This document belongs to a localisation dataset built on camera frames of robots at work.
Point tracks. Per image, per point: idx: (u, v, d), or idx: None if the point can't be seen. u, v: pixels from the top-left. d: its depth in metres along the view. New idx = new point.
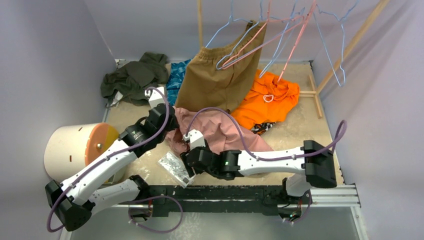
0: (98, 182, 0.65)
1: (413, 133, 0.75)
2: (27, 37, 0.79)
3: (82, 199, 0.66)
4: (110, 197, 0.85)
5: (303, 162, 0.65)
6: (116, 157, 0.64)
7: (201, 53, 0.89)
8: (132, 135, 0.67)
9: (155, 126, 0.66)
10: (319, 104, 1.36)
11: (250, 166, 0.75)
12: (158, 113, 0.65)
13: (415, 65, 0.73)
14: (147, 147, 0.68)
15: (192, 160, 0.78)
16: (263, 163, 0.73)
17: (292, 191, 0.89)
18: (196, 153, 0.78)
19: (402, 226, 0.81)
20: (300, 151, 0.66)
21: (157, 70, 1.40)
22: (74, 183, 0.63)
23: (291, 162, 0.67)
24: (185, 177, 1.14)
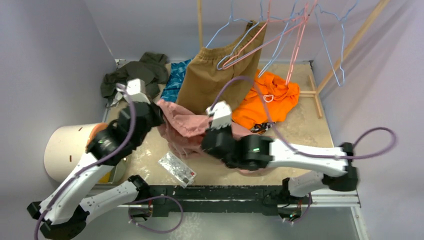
0: (76, 198, 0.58)
1: (412, 134, 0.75)
2: (27, 36, 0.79)
3: (64, 216, 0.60)
4: (105, 204, 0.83)
5: (345, 164, 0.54)
6: (86, 174, 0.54)
7: (201, 53, 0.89)
8: (99, 144, 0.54)
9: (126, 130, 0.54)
10: (319, 104, 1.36)
11: (285, 159, 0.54)
12: (127, 116, 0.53)
13: (415, 65, 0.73)
14: (122, 155, 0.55)
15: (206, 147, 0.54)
16: (299, 158, 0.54)
17: (295, 191, 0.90)
18: (209, 134, 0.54)
19: (402, 226, 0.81)
20: (342, 151, 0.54)
21: (157, 70, 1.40)
22: (48, 207, 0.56)
23: (332, 162, 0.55)
24: (185, 177, 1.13)
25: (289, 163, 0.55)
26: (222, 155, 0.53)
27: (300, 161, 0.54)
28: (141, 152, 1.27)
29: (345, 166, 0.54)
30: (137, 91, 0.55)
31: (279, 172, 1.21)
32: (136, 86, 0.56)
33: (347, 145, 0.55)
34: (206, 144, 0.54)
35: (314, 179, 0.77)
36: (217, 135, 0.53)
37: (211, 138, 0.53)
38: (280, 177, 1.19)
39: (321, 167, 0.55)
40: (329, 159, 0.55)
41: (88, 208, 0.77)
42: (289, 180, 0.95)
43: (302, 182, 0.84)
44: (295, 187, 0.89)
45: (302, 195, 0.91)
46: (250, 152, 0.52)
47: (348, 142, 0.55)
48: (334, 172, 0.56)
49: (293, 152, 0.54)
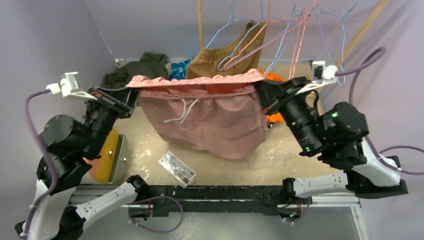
0: (52, 214, 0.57)
1: (412, 134, 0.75)
2: (27, 36, 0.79)
3: (50, 235, 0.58)
4: (103, 208, 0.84)
5: (399, 177, 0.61)
6: (44, 202, 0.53)
7: (201, 53, 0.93)
8: (45, 172, 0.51)
9: (62, 156, 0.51)
10: (319, 104, 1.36)
11: (371, 161, 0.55)
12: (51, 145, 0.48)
13: (415, 65, 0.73)
14: (74, 178, 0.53)
15: (354, 128, 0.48)
16: (379, 165, 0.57)
17: (302, 193, 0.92)
18: (346, 114, 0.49)
19: (402, 226, 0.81)
20: (395, 165, 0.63)
21: (157, 70, 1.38)
22: (25, 231, 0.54)
23: (393, 174, 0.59)
24: (185, 177, 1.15)
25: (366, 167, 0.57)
26: (341, 137, 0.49)
27: (378, 167, 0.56)
28: (141, 152, 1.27)
29: (400, 179, 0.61)
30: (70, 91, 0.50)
31: (278, 172, 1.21)
32: (65, 86, 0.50)
33: (397, 159, 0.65)
34: (338, 121, 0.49)
35: (333, 183, 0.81)
36: (353, 116, 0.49)
37: (352, 118, 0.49)
38: (280, 177, 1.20)
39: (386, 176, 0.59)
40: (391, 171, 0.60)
41: (85, 214, 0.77)
42: (295, 180, 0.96)
43: (316, 186, 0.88)
44: (304, 189, 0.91)
45: (306, 196, 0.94)
46: (351, 147, 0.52)
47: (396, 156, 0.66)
48: (388, 183, 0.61)
49: (373, 158, 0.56)
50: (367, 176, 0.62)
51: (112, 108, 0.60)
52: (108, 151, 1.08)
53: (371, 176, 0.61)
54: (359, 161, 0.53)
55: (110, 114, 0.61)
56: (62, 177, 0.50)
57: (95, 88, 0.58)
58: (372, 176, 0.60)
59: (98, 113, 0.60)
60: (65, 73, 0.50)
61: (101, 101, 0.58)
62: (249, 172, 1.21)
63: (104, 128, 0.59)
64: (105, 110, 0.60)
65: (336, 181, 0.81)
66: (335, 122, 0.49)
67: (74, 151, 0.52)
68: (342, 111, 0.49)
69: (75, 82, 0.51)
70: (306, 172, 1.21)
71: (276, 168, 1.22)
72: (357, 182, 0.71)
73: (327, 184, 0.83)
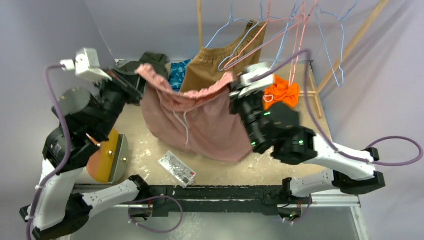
0: (58, 200, 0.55)
1: (413, 134, 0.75)
2: (27, 36, 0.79)
3: (56, 219, 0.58)
4: (107, 200, 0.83)
5: (373, 170, 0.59)
6: (50, 183, 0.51)
7: (201, 53, 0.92)
8: (53, 148, 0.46)
9: (74, 132, 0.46)
10: (319, 104, 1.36)
11: (326, 156, 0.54)
12: (64, 113, 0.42)
13: (415, 65, 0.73)
14: (83, 157, 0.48)
15: (284, 124, 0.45)
16: (338, 158, 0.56)
17: (298, 192, 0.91)
18: (285, 111, 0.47)
19: (402, 226, 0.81)
20: (370, 156, 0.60)
21: (157, 69, 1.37)
22: (30, 216, 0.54)
23: (364, 166, 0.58)
24: (185, 177, 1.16)
25: (326, 161, 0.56)
26: (276, 135, 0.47)
27: (337, 160, 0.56)
28: (141, 152, 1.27)
29: (373, 172, 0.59)
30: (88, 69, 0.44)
31: (278, 172, 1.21)
32: (78, 62, 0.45)
33: (374, 151, 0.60)
34: (272, 119, 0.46)
35: (322, 181, 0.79)
36: (286, 116, 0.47)
37: (286, 117, 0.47)
38: (280, 177, 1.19)
39: (354, 169, 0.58)
40: (362, 163, 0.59)
41: (92, 203, 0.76)
42: (292, 179, 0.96)
43: (308, 184, 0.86)
44: (298, 188, 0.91)
45: (304, 197, 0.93)
46: (296, 143, 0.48)
47: (374, 148, 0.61)
48: (361, 176, 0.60)
49: (334, 151, 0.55)
50: (336, 169, 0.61)
51: (126, 90, 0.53)
52: (108, 151, 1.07)
53: (338, 168, 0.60)
54: (306, 155, 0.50)
55: (124, 97, 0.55)
56: (71, 156, 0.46)
57: (110, 68, 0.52)
58: (342, 168, 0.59)
59: (112, 95, 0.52)
60: (84, 48, 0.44)
61: (117, 81, 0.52)
62: (249, 172, 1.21)
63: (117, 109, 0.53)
64: (119, 93, 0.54)
65: (325, 178, 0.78)
66: (268, 120, 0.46)
67: (84, 129, 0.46)
68: (275, 111, 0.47)
69: (91, 59, 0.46)
70: (306, 173, 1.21)
71: (275, 167, 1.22)
72: (341, 177, 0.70)
73: (318, 179, 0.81)
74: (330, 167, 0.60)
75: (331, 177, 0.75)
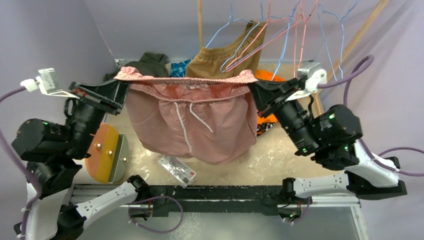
0: (47, 219, 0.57)
1: (412, 134, 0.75)
2: (27, 36, 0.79)
3: (47, 236, 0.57)
4: (103, 207, 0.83)
5: (397, 178, 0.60)
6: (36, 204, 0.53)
7: (201, 53, 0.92)
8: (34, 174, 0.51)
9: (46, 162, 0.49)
10: (319, 104, 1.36)
11: (365, 163, 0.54)
12: (22, 150, 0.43)
13: (415, 66, 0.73)
14: (61, 181, 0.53)
15: (351, 130, 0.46)
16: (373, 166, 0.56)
17: (302, 193, 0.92)
18: (348, 116, 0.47)
19: (402, 226, 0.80)
20: (394, 165, 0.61)
21: (157, 70, 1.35)
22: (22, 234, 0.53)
23: (391, 174, 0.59)
24: (185, 177, 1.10)
25: (360, 168, 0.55)
26: (336, 139, 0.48)
27: (373, 168, 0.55)
28: (141, 152, 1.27)
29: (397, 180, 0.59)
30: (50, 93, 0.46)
31: (278, 171, 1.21)
32: (41, 84, 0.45)
33: (396, 160, 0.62)
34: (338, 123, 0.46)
35: (334, 183, 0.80)
36: (350, 118, 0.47)
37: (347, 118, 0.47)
38: (280, 177, 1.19)
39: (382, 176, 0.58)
40: (389, 171, 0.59)
41: (86, 213, 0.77)
42: (295, 180, 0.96)
43: (317, 187, 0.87)
44: (304, 189, 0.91)
45: (306, 196, 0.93)
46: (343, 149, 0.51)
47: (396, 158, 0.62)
48: (386, 184, 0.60)
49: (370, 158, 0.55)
50: (365, 178, 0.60)
51: (98, 106, 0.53)
52: (108, 151, 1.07)
53: (368, 176, 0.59)
54: (350, 162, 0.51)
55: (96, 111, 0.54)
56: (50, 181, 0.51)
57: (77, 85, 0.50)
58: (373, 177, 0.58)
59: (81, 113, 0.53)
60: (38, 72, 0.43)
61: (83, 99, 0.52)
62: (249, 172, 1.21)
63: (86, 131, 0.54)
64: (88, 109, 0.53)
65: (337, 181, 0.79)
66: (331, 123, 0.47)
67: (55, 155, 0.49)
68: (340, 112, 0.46)
69: (51, 80, 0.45)
70: (306, 173, 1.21)
71: (275, 168, 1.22)
72: (359, 182, 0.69)
73: (329, 183, 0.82)
74: (360, 175, 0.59)
75: (346, 179, 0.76)
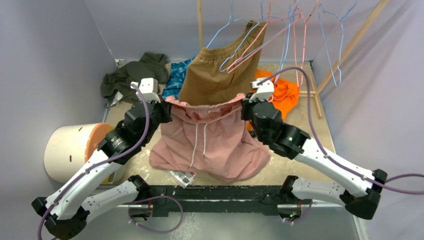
0: (81, 197, 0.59)
1: (411, 134, 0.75)
2: (26, 36, 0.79)
3: (72, 210, 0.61)
4: (106, 203, 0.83)
5: (369, 186, 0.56)
6: (96, 170, 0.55)
7: (201, 53, 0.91)
8: (111, 143, 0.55)
9: (134, 131, 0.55)
10: (319, 104, 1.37)
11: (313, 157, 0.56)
12: (133, 117, 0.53)
13: (415, 66, 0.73)
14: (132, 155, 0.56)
15: (261, 114, 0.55)
16: (327, 163, 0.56)
17: (299, 192, 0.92)
18: (270, 109, 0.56)
19: (402, 226, 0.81)
20: (371, 176, 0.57)
21: (157, 70, 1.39)
22: (55, 201, 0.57)
23: (357, 179, 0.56)
24: (185, 178, 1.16)
25: (313, 163, 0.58)
26: (263, 126, 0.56)
27: (324, 164, 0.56)
28: (141, 152, 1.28)
29: (367, 188, 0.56)
30: (149, 93, 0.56)
31: (278, 170, 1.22)
32: (150, 85, 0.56)
33: (379, 173, 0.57)
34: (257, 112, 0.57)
35: (329, 190, 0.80)
36: (268, 110, 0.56)
37: (265, 110, 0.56)
38: (280, 177, 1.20)
39: (344, 179, 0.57)
40: (355, 176, 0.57)
41: (89, 207, 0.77)
42: (297, 178, 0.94)
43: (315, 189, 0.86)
44: (301, 188, 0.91)
45: (304, 198, 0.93)
46: (286, 139, 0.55)
47: (381, 170, 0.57)
48: (355, 190, 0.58)
49: (323, 155, 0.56)
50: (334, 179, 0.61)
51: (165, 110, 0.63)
52: None
53: (332, 177, 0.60)
54: (290, 150, 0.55)
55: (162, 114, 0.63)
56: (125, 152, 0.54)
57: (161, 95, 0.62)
58: (336, 178, 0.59)
59: (157, 111, 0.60)
60: (153, 78, 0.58)
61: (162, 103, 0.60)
62: None
63: (156, 125, 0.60)
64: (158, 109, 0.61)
65: (333, 189, 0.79)
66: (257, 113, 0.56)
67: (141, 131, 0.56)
68: (259, 107, 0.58)
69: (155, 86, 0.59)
70: (306, 173, 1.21)
71: (275, 168, 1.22)
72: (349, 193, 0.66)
73: (325, 187, 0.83)
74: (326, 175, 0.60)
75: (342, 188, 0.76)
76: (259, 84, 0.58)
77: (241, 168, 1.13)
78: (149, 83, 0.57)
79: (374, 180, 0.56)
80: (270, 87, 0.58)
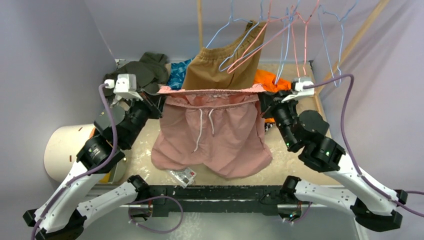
0: (68, 209, 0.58)
1: (411, 134, 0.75)
2: (26, 36, 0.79)
3: (62, 223, 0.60)
4: (104, 206, 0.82)
5: (393, 208, 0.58)
6: (77, 183, 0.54)
7: (201, 53, 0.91)
8: (88, 153, 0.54)
9: (110, 140, 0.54)
10: (319, 104, 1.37)
11: (347, 176, 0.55)
12: (103, 127, 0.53)
13: (415, 66, 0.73)
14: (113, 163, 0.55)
15: (309, 126, 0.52)
16: (361, 182, 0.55)
17: (303, 195, 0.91)
18: (316, 119, 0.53)
19: (403, 227, 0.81)
20: (396, 196, 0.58)
21: (157, 70, 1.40)
22: (41, 216, 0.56)
23: (384, 200, 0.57)
24: (185, 178, 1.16)
25: (345, 180, 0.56)
26: (303, 136, 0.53)
27: (357, 183, 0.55)
28: (141, 152, 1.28)
29: (392, 209, 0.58)
30: (126, 90, 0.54)
31: (278, 170, 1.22)
32: (125, 82, 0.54)
33: (402, 194, 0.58)
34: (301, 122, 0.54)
35: (338, 199, 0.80)
36: (314, 121, 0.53)
37: (312, 121, 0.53)
38: (280, 177, 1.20)
39: (372, 198, 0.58)
40: (383, 196, 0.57)
41: (86, 213, 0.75)
42: (299, 179, 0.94)
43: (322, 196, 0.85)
44: (306, 191, 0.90)
45: (305, 200, 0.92)
46: (320, 152, 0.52)
47: (403, 191, 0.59)
48: (378, 208, 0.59)
49: (358, 174, 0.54)
50: (357, 195, 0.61)
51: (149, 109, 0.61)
52: None
53: (358, 194, 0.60)
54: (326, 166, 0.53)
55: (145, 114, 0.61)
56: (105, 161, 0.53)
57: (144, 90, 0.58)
58: (362, 196, 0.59)
59: (139, 111, 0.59)
60: (127, 74, 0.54)
61: (144, 101, 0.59)
62: None
63: (139, 126, 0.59)
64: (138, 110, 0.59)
65: (343, 198, 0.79)
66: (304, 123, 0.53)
67: None
68: (306, 116, 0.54)
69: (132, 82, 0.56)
70: (306, 173, 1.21)
71: (275, 168, 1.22)
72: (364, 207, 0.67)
73: (333, 196, 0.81)
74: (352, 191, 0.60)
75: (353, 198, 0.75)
76: (304, 88, 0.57)
77: (244, 173, 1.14)
78: (123, 81, 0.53)
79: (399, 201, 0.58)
80: (310, 92, 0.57)
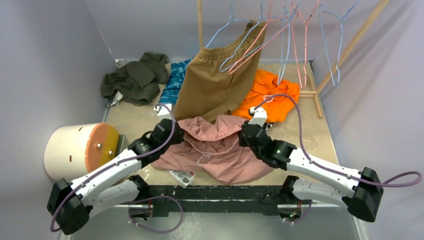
0: (105, 185, 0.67)
1: (411, 134, 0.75)
2: (26, 36, 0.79)
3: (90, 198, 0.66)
4: (108, 200, 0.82)
5: (357, 185, 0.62)
6: (126, 164, 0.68)
7: (201, 53, 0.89)
8: (139, 146, 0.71)
9: (158, 138, 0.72)
10: (319, 104, 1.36)
11: (300, 165, 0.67)
12: (162, 128, 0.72)
13: (415, 66, 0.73)
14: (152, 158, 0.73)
15: (248, 134, 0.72)
16: (313, 167, 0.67)
17: (299, 192, 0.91)
18: (255, 129, 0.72)
19: (403, 227, 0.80)
20: (358, 174, 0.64)
21: (157, 70, 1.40)
22: (84, 182, 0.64)
23: (343, 179, 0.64)
24: (185, 177, 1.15)
25: (303, 170, 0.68)
26: (256, 144, 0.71)
27: (309, 169, 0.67)
28: None
29: (353, 186, 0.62)
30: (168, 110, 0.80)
31: (278, 170, 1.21)
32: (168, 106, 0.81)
33: (366, 171, 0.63)
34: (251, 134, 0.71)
35: (331, 191, 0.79)
36: (252, 129, 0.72)
37: (251, 130, 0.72)
38: (280, 177, 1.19)
39: (332, 181, 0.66)
40: (341, 176, 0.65)
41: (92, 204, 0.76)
42: (297, 178, 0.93)
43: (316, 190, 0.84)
44: (303, 189, 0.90)
45: (303, 198, 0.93)
46: (275, 152, 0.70)
47: (368, 168, 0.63)
48: (346, 191, 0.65)
49: (309, 161, 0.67)
50: (328, 184, 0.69)
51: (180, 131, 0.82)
52: (108, 151, 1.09)
53: (323, 181, 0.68)
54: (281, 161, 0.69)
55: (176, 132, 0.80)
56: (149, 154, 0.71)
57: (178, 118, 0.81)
58: (328, 182, 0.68)
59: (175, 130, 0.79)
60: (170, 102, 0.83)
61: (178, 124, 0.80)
62: None
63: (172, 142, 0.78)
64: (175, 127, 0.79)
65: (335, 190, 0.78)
66: (249, 135, 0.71)
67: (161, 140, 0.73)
68: (248, 128, 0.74)
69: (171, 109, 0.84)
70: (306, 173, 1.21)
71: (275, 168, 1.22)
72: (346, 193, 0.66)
73: (327, 189, 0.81)
74: (319, 180, 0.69)
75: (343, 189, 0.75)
76: (256, 109, 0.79)
77: (246, 174, 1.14)
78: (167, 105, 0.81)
79: (361, 178, 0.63)
80: (264, 114, 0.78)
